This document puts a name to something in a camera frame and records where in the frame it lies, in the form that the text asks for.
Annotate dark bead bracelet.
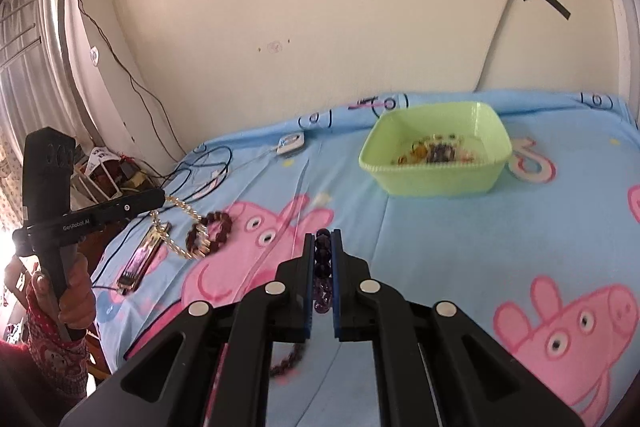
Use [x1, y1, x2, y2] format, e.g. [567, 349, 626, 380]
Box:
[427, 143, 456, 164]

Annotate white inline controller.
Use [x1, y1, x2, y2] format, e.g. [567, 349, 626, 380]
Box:
[275, 133, 306, 156]

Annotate multicolour bead necklace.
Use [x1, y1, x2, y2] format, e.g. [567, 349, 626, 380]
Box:
[395, 133, 473, 165]

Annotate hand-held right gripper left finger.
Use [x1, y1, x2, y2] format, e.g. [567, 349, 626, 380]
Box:
[60, 229, 318, 427]

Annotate black wall wire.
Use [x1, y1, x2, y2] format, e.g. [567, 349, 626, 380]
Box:
[75, 0, 187, 170]

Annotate printed cartoon blanket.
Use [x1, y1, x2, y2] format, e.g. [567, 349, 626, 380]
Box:
[90, 89, 640, 427]

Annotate brown bead bracelet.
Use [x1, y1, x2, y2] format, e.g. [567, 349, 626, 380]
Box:
[185, 211, 234, 258]

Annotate grey controller cable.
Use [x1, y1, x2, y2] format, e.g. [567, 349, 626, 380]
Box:
[212, 146, 280, 182]

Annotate orange bead bracelet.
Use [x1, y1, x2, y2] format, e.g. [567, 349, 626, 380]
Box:
[150, 194, 223, 262]

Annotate purple bead bracelet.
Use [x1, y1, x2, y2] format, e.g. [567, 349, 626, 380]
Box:
[270, 229, 335, 378]

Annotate white door frame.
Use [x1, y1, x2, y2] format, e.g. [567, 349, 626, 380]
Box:
[582, 0, 640, 130]

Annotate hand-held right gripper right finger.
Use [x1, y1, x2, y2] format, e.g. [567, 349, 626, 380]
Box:
[330, 229, 586, 427]

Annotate white wire basket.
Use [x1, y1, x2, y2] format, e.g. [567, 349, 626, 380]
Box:
[72, 146, 127, 204]

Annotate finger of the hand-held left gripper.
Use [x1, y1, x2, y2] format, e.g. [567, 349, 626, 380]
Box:
[90, 188, 167, 229]

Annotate person's left forearm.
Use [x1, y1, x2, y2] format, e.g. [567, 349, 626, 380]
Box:
[0, 284, 103, 427]

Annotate white wall cable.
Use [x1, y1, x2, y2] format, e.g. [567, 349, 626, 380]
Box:
[472, 0, 522, 94]

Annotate person's left hand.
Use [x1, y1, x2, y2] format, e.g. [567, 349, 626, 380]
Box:
[5, 251, 97, 334]

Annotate green plastic basin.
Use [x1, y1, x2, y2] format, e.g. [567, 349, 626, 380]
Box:
[358, 102, 513, 198]

